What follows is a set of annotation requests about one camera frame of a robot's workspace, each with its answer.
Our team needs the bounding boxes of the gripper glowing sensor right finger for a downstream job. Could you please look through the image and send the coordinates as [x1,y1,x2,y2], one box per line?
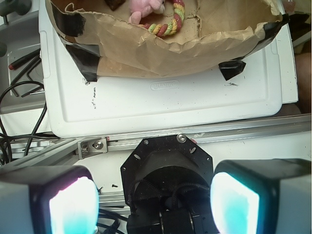
[210,158,312,234]

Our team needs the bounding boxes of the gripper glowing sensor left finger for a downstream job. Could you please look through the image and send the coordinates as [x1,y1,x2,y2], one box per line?
[0,166,99,234]

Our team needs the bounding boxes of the brown paper bag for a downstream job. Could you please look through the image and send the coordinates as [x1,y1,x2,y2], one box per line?
[45,0,289,81]

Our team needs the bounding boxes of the pink plush toy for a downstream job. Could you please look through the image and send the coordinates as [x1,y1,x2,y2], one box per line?
[128,0,165,25]

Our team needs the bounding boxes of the aluminium frame rail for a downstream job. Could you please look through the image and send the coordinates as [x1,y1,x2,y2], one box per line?
[13,114,312,166]

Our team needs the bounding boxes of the metal corner bracket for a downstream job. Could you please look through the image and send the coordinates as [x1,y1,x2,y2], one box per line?
[76,137,108,159]

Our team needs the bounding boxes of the black cable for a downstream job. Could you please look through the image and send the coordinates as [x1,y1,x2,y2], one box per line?
[0,81,48,166]

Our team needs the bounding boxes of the red handled screwdriver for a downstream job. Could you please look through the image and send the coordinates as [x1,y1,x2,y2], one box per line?
[8,49,40,70]

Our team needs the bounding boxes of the multicolour rope toy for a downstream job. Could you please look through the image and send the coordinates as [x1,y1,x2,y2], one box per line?
[140,0,185,38]

